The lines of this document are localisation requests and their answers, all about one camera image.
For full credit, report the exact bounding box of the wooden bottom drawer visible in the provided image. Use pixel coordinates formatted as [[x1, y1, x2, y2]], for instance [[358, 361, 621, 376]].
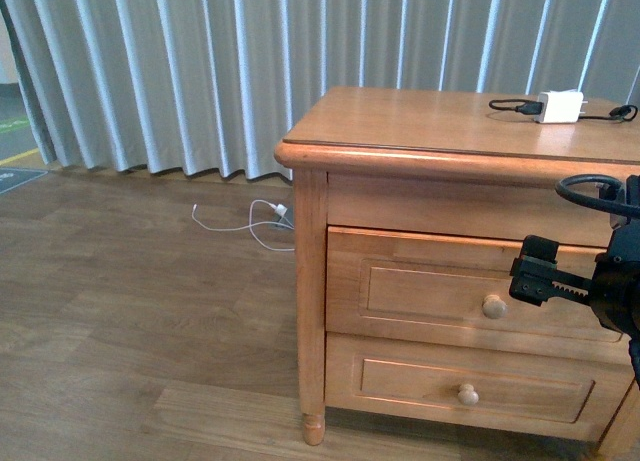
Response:
[[325, 333, 632, 441]]

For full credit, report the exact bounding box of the metal floor outlet box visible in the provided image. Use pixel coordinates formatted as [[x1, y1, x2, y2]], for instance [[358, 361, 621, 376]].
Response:
[[270, 210, 295, 230]]

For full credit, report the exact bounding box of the wooden drawer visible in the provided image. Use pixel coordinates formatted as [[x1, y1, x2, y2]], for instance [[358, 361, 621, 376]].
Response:
[[325, 333, 632, 441], [326, 227, 621, 343]]

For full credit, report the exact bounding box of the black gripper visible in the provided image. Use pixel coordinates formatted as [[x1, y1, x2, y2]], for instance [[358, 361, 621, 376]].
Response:
[[508, 173, 640, 338]]

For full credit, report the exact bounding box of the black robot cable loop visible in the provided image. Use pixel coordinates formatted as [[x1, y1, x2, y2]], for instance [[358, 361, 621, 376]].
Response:
[[554, 174, 626, 215]]

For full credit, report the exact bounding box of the wooden nightstand cabinet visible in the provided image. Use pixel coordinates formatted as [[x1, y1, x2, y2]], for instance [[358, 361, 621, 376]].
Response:
[[275, 87, 639, 460]]

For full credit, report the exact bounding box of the white plug adapter on floor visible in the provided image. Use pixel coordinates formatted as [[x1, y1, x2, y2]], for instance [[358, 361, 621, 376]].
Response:
[[270, 204, 288, 217]]

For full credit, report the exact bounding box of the wooden top drawer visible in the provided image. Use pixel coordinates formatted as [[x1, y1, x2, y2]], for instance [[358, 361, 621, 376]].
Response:
[[326, 227, 621, 343]]

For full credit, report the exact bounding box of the white charging cable on floor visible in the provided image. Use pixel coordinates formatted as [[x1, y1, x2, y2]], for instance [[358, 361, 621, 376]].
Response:
[[191, 199, 296, 253]]

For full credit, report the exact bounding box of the grey green floor mat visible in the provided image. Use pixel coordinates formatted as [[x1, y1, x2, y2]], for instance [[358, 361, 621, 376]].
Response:
[[0, 167, 49, 194]]

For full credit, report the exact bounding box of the grey pleated curtain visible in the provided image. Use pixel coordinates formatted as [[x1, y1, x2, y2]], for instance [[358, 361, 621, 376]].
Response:
[[1, 0, 639, 178]]

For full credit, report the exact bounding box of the short black usb cable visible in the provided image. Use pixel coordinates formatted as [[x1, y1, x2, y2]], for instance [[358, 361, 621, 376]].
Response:
[[488, 98, 639, 124]]

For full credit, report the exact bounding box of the white usb wall charger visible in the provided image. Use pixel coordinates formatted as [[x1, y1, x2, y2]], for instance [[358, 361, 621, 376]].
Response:
[[534, 90, 585, 124]]

